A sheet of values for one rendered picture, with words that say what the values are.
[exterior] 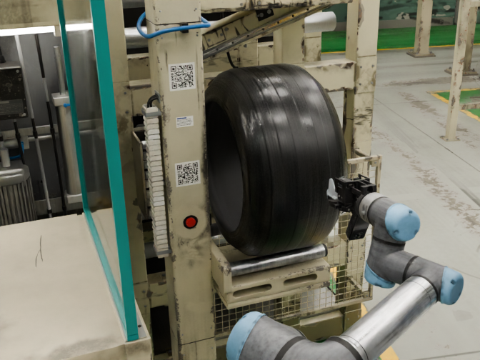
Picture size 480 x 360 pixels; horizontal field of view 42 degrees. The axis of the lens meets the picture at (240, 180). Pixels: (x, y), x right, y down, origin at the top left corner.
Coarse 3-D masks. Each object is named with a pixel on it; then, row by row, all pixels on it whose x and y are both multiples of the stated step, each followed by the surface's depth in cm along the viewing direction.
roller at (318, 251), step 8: (304, 248) 204; (312, 248) 204; (320, 248) 205; (264, 256) 200; (272, 256) 200; (280, 256) 200; (288, 256) 201; (296, 256) 202; (304, 256) 203; (312, 256) 204; (320, 256) 205; (232, 264) 196; (240, 264) 196; (248, 264) 197; (256, 264) 198; (264, 264) 198; (272, 264) 199; (280, 264) 201; (288, 264) 202; (232, 272) 195; (240, 272) 196; (248, 272) 198
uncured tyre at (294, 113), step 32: (288, 64) 196; (224, 96) 186; (256, 96) 178; (288, 96) 180; (320, 96) 183; (224, 128) 225; (256, 128) 174; (288, 128) 175; (320, 128) 178; (224, 160) 229; (256, 160) 174; (288, 160) 174; (320, 160) 177; (224, 192) 227; (256, 192) 176; (288, 192) 175; (320, 192) 179; (224, 224) 208; (256, 224) 181; (288, 224) 181; (320, 224) 186
